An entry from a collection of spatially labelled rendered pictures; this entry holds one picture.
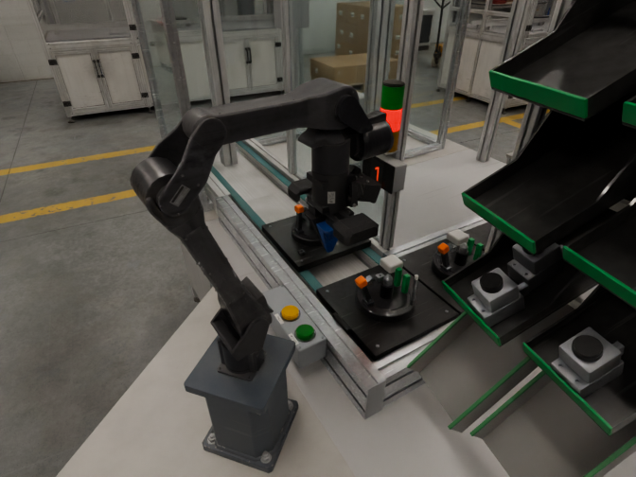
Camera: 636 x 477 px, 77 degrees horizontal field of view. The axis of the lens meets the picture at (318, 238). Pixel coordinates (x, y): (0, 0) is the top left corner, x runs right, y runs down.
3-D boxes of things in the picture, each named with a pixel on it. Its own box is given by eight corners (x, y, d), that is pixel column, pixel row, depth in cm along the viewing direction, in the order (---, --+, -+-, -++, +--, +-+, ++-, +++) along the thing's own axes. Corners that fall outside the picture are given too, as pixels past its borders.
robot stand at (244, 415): (202, 450, 77) (182, 384, 66) (237, 387, 89) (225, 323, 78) (271, 474, 74) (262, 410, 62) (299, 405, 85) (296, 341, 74)
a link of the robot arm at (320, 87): (163, 220, 44) (139, 126, 39) (141, 192, 50) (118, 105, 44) (362, 160, 59) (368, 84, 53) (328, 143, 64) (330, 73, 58)
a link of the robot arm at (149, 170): (136, 194, 42) (189, 163, 44) (118, 170, 47) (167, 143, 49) (249, 348, 64) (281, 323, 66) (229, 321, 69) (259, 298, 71)
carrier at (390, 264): (375, 362, 83) (379, 320, 76) (315, 295, 100) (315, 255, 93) (458, 319, 93) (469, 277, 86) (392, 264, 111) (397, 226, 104)
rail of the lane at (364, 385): (364, 419, 82) (368, 387, 76) (219, 221, 146) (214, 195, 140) (385, 407, 85) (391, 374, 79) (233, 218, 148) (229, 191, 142)
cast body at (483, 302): (486, 329, 59) (480, 302, 54) (468, 309, 62) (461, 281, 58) (538, 301, 58) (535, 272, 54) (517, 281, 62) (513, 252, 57)
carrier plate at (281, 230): (298, 273, 108) (298, 266, 106) (261, 230, 125) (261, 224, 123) (371, 246, 118) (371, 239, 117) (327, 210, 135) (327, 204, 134)
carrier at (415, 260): (459, 319, 94) (470, 277, 87) (393, 264, 111) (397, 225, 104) (525, 284, 104) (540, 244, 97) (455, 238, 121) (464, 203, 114)
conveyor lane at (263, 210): (374, 388, 89) (378, 359, 83) (235, 218, 148) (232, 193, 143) (465, 338, 101) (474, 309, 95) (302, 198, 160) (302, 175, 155)
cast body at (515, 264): (529, 292, 60) (526, 263, 55) (507, 274, 63) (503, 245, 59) (575, 262, 60) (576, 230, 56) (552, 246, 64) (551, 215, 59)
